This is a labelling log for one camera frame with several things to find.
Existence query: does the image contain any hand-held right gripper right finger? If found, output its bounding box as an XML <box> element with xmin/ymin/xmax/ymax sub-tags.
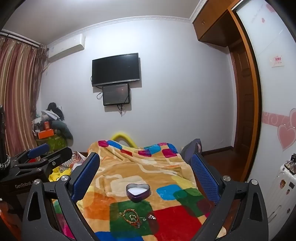
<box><xmin>191</xmin><ymin>153</ymin><xmax>274</xmax><ymax>241</ymax></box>

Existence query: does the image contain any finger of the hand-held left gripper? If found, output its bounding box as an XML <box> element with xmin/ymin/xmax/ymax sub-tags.
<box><xmin>9</xmin><ymin>143</ymin><xmax>50</xmax><ymax>168</ymax></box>
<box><xmin>14</xmin><ymin>147</ymin><xmax>73</xmax><ymax>183</ymax></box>

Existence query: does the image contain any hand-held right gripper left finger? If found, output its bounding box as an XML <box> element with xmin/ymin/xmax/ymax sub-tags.
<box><xmin>22</xmin><ymin>152</ymin><xmax>100</xmax><ymax>241</ymax></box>

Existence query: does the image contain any purple heart-shaped tin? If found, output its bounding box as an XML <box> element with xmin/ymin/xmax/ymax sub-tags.
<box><xmin>126</xmin><ymin>184</ymin><xmax>150</xmax><ymax>203</ymax></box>

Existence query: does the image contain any orange beaded charm bracelet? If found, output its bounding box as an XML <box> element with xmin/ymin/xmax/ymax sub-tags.
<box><xmin>119</xmin><ymin>209</ymin><xmax>147</xmax><ymax>229</ymax></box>

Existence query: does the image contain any green patterned container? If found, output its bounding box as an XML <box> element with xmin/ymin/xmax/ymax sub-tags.
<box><xmin>36</xmin><ymin>134</ymin><xmax>69</xmax><ymax>151</ymax></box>

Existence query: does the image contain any orange box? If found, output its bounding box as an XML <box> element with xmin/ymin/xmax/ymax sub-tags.
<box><xmin>37</xmin><ymin>129</ymin><xmax>55</xmax><ymax>140</ymax></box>

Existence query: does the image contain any striped cloth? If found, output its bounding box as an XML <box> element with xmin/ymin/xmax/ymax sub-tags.
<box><xmin>59</xmin><ymin>151</ymin><xmax>89</xmax><ymax>172</ymax></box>

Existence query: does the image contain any yellow cloth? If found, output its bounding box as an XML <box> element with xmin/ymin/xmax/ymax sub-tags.
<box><xmin>48</xmin><ymin>168</ymin><xmax>73</xmax><ymax>184</ymax></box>

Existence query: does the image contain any grey backpack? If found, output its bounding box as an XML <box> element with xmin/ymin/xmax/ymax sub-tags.
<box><xmin>180</xmin><ymin>138</ymin><xmax>203</xmax><ymax>161</ymax></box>

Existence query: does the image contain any pile of clothes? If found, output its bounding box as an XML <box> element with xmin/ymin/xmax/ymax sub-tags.
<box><xmin>32</xmin><ymin>102</ymin><xmax>74</xmax><ymax>147</ymax></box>

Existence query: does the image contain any yellow foam tube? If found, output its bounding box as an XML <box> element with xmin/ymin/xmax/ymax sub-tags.
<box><xmin>110</xmin><ymin>132</ymin><xmax>137</xmax><ymax>148</ymax></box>

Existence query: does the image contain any colourful patchwork blanket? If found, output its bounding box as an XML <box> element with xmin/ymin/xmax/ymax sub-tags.
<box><xmin>53</xmin><ymin>139</ymin><xmax>227</xmax><ymax>241</ymax></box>

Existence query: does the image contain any striped red curtain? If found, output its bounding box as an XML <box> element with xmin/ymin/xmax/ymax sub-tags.
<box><xmin>0</xmin><ymin>29</ymin><xmax>49</xmax><ymax>160</ymax></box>

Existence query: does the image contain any white cabinet with stickers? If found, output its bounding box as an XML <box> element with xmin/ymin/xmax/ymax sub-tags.
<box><xmin>266</xmin><ymin>160</ymin><xmax>296</xmax><ymax>232</ymax></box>

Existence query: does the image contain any brown wooden door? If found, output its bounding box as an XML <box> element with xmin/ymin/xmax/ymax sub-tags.
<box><xmin>229</xmin><ymin>39</ymin><xmax>255</xmax><ymax>150</ymax></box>

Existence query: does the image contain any white heart-print wardrobe door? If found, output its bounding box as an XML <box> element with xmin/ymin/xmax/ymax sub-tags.
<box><xmin>231</xmin><ymin>0</ymin><xmax>296</xmax><ymax>241</ymax></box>

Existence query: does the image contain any white air conditioner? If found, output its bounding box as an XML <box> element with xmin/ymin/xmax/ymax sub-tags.
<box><xmin>47</xmin><ymin>34</ymin><xmax>86</xmax><ymax>63</ymax></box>

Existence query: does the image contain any white red-print sticker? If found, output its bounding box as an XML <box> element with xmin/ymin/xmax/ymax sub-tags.
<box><xmin>269</xmin><ymin>55</ymin><xmax>284</xmax><ymax>68</ymax></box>

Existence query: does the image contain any brown overhead cabinet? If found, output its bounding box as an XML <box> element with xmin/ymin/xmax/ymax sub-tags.
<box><xmin>192</xmin><ymin>0</ymin><xmax>243</xmax><ymax>48</ymax></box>

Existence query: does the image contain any small black wall monitor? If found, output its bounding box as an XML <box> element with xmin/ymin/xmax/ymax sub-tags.
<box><xmin>102</xmin><ymin>83</ymin><xmax>130</xmax><ymax>106</ymax></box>

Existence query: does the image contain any black wall television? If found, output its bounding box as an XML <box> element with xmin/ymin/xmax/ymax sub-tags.
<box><xmin>92</xmin><ymin>53</ymin><xmax>141</xmax><ymax>87</ymax></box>

